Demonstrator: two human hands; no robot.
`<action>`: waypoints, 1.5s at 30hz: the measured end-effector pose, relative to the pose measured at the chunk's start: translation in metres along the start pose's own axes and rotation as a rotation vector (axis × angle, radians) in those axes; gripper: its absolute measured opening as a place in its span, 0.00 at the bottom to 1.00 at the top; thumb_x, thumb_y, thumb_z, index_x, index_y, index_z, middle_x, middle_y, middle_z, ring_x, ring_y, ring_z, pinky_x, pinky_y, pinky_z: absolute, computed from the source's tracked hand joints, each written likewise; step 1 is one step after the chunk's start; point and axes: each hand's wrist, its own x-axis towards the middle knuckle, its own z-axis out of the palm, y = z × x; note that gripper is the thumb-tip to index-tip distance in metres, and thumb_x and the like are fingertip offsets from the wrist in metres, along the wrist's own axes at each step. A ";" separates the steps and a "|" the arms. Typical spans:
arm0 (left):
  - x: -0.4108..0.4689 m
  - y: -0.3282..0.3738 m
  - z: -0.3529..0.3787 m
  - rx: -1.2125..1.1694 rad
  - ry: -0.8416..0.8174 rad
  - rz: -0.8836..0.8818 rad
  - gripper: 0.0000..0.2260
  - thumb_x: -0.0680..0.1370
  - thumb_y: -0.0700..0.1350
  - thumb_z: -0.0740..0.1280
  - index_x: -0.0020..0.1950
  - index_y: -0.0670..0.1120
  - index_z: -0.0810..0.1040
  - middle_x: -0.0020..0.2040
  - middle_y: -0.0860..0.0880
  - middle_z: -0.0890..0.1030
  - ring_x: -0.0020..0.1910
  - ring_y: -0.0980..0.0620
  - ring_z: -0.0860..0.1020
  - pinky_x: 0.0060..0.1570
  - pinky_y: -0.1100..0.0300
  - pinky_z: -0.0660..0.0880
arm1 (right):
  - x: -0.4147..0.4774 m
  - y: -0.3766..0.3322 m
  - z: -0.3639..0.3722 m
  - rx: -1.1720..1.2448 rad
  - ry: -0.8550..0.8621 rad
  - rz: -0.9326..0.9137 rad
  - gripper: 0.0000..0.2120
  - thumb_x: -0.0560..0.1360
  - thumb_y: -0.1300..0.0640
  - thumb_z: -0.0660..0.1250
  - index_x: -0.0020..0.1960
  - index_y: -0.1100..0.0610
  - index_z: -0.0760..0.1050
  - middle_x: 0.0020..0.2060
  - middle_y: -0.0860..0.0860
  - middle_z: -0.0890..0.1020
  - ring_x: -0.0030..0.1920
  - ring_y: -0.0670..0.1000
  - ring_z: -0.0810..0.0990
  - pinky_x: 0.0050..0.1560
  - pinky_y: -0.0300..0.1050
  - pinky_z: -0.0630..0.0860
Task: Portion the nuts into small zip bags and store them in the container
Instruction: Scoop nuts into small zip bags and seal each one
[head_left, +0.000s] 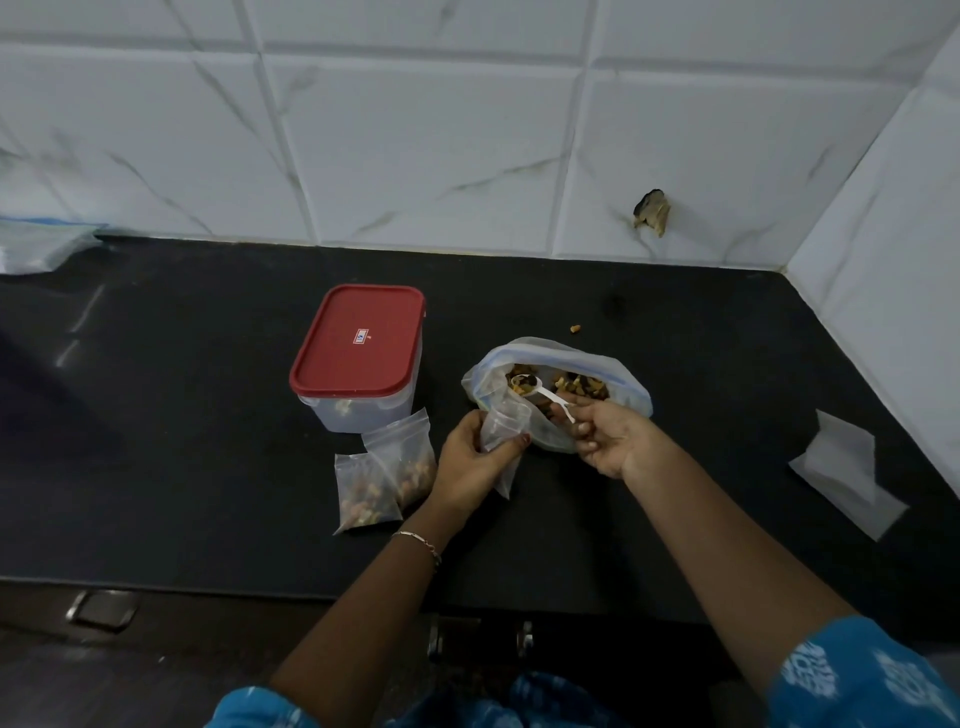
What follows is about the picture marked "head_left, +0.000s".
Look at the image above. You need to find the person's right hand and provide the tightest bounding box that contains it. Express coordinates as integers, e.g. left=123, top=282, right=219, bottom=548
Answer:
left=552, top=396, right=666, bottom=482

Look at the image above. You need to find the person's left hand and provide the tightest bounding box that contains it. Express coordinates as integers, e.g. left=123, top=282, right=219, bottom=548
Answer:
left=418, top=410, right=534, bottom=531

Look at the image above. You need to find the small clear pouch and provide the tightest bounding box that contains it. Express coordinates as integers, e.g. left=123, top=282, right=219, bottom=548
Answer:
left=479, top=390, right=538, bottom=501

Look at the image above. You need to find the white plastic spoon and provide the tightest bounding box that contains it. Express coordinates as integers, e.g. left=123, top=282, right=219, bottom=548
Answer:
left=509, top=372, right=579, bottom=426

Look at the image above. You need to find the person's left forearm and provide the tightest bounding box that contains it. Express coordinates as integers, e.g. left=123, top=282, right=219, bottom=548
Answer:
left=267, top=511, right=453, bottom=711

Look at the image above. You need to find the person's right forearm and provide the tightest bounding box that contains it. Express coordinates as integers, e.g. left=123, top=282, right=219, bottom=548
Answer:
left=619, top=439, right=861, bottom=700

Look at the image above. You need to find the dried fruit and nut mix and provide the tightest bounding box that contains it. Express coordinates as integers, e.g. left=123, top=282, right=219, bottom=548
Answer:
left=507, top=366, right=613, bottom=421

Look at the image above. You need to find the large clear zip bag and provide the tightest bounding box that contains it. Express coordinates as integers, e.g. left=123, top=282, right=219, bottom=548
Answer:
left=460, top=336, right=654, bottom=456

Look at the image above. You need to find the small pouch filled with nuts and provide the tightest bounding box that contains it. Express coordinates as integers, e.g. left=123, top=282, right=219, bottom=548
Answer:
left=361, top=408, right=439, bottom=513
left=332, top=450, right=407, bottom=537

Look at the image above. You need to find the clear container with red lid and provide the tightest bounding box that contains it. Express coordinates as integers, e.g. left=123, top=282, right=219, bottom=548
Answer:
left=288, top=283, right=427, bottom=435

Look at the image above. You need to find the pile of empty clear pouches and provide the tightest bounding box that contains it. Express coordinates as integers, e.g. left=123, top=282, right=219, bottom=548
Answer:
left=787, top=408, right=910, bottom=543

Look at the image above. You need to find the blue patterned garment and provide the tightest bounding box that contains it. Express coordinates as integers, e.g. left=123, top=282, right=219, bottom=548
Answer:
left=204, top=616, right=960, bottom=728

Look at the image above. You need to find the crumpled clear plastic bag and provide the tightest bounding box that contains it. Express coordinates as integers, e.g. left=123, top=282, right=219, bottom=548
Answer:
left=0, top=216, right=108, bottom=276

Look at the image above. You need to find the thin beaded wrist bracelet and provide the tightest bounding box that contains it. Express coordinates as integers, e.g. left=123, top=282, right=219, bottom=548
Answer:
left=390, top=530, right=444, bottom=566

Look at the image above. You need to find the broken hole in wall tile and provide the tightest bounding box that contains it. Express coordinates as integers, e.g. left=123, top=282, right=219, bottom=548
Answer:
left=633, top=189, right=672, bottom=239

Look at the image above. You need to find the metal drawer handle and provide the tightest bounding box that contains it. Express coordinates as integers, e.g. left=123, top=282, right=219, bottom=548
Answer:
left=65, top=589, right=139, bottom=633

